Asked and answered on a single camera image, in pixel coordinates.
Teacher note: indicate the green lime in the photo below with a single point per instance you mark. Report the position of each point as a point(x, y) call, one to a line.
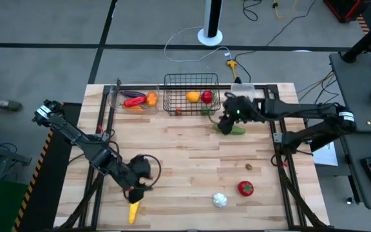
point(205, 111)

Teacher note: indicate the red and black toolbox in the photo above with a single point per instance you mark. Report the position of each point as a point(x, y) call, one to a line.
point(343, 8)

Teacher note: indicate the person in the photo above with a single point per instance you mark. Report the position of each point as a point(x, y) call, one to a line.
point(8, 105)

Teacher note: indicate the orange citrus fruit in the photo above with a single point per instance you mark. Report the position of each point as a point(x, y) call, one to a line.
point(193, 96)

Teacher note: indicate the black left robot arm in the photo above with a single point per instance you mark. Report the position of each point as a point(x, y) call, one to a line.
point(85, 145)

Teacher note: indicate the black and white floor post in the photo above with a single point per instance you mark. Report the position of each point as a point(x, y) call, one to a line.
point(210, 37)

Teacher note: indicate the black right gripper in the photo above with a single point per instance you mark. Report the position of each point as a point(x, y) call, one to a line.
point(240, 109)

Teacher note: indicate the small translucent plastic container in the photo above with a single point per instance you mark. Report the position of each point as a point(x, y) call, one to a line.
point(243, 88)

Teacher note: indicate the black mat with hazard stripes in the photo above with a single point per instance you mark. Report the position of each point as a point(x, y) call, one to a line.
point(60, 193)
point(362, 24)

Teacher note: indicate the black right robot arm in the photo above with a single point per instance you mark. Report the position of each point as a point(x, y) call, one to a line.
point(301, 111)

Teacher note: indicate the yellow corn cob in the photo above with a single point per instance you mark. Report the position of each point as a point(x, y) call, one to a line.
point(134, 212)

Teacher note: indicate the red apple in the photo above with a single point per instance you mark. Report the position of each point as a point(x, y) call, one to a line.
point(207, 96)

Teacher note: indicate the large clear plastic bin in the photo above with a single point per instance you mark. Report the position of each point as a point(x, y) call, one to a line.
point(118, 108)

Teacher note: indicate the grey desk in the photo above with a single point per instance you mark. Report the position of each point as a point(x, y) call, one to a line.
point(356, 90)

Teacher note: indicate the grey metal stand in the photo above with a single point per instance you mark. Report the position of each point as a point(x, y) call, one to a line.
point(5, 154)

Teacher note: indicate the orange carrot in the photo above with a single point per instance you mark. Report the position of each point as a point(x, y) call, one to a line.
point(135, 109)

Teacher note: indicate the red tomato with green top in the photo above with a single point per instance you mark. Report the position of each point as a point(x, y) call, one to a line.
point(245, 188)

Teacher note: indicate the white garlic bulb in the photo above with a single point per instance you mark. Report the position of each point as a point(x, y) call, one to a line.
point(220, 200)

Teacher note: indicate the purple eggplant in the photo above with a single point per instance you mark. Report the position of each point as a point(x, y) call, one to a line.
point(132, 93)

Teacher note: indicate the yellow power plug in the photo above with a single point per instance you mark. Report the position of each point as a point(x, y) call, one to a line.
point(231, 64)

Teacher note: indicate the green cucumber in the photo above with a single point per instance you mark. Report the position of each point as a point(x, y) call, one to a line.
point(238, 130)

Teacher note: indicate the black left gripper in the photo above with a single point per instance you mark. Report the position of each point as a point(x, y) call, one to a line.
point(140, 170)

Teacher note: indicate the white paper sheet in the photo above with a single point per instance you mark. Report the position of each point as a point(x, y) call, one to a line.
point(327, 156)

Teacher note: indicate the small brown nut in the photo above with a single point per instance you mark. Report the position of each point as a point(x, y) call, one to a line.
point(248, 166)

